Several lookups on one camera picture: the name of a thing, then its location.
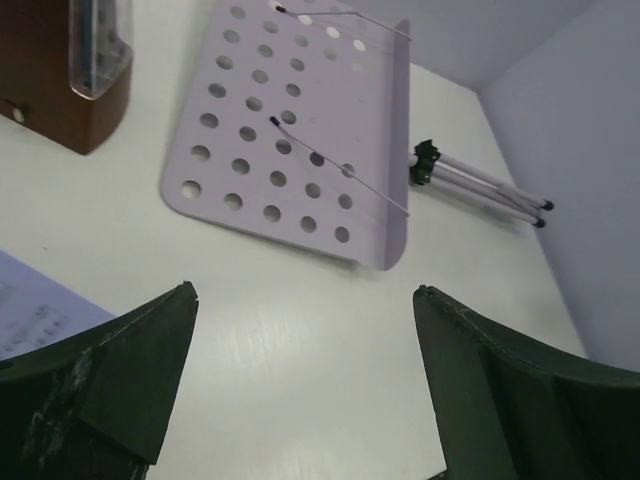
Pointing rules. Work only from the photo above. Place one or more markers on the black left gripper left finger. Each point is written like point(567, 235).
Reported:
point(97, 405)

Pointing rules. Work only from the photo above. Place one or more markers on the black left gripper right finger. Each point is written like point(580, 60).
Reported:
point(508, 406)

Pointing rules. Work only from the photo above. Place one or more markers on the lilac perforated music stand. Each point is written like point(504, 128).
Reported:
point(296, 129)

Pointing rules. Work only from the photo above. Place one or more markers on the lilac sheet music page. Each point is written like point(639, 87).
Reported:
point(36, 311)

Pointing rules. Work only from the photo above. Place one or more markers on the brown wooden metronome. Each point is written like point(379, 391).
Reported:
point(66, 68)

